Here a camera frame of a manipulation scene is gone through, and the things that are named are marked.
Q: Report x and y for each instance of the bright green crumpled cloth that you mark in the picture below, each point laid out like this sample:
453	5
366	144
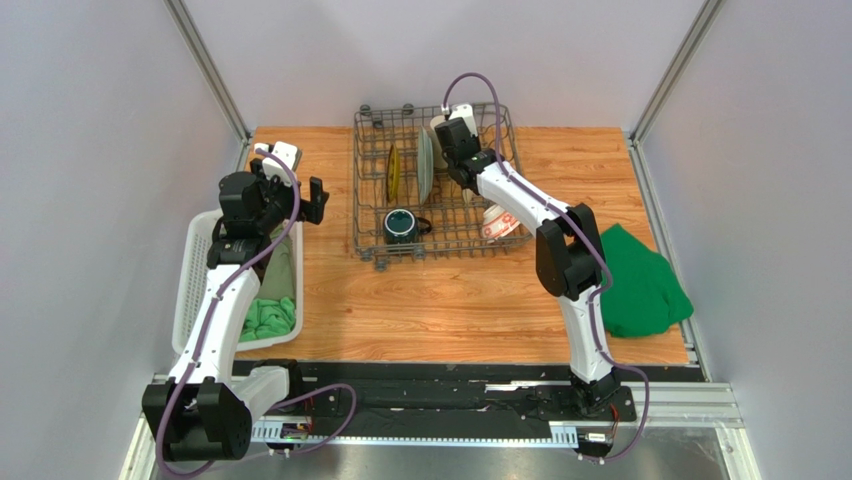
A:
268	319

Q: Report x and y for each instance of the aluminium frame post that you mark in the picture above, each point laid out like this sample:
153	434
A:
697	31
192	36

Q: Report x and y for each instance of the right aluminium frame post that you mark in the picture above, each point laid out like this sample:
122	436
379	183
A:
697	31

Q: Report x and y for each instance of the dark green mug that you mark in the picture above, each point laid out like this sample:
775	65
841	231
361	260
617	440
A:
402	226

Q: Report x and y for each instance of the green cloth on table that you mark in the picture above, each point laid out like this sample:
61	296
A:
647	297

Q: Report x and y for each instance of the yellow patterned plate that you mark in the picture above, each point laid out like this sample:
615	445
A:
393	170

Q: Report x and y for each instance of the left aluminium frame post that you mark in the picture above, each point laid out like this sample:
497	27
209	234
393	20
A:
192	36

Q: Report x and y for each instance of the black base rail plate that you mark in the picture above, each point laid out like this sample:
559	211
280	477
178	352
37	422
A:
462	402

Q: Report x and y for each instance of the grey wire dish rack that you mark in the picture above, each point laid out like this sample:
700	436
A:
456	227

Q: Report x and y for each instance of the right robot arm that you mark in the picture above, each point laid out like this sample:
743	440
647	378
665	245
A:
570	262

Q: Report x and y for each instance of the light blue flower plate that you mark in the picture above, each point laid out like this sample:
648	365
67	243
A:
425	166

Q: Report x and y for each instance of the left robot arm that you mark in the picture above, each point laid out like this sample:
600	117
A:
199	414

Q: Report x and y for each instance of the beige upside-down cup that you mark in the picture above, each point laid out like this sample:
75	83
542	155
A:
439	162

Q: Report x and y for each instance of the white red patterned bowl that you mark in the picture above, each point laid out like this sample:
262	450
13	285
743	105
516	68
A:
497	223

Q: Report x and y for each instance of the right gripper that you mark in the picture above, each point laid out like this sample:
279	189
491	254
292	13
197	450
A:
453	135

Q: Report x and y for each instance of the white plastic basket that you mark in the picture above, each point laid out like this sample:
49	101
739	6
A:
192	284

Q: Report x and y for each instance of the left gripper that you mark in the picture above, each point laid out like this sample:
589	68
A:
312	211

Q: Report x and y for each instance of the olive green folded cloth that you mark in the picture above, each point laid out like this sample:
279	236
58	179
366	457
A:
278	282

